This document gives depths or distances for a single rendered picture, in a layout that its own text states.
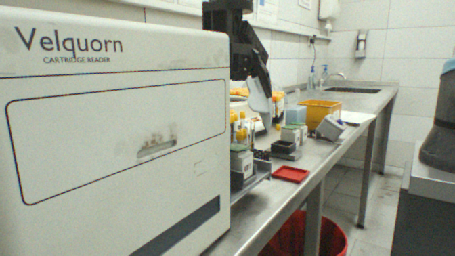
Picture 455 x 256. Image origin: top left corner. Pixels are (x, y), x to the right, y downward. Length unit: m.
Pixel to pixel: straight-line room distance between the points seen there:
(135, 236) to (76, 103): 0.15
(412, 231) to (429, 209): 0.06
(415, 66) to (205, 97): 2.85
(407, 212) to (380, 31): 2.54
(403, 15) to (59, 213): 3.07
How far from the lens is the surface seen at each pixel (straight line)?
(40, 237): 0.27
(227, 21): 0.45
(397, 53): 3.13
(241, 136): 0.62
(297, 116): 0.97
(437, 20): 3.14
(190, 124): 0.34
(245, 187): 0.52
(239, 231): 0.48
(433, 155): 0.75
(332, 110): 1.09
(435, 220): 0.75
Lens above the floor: 1.14
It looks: 14 degrees down
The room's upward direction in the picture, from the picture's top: straight up
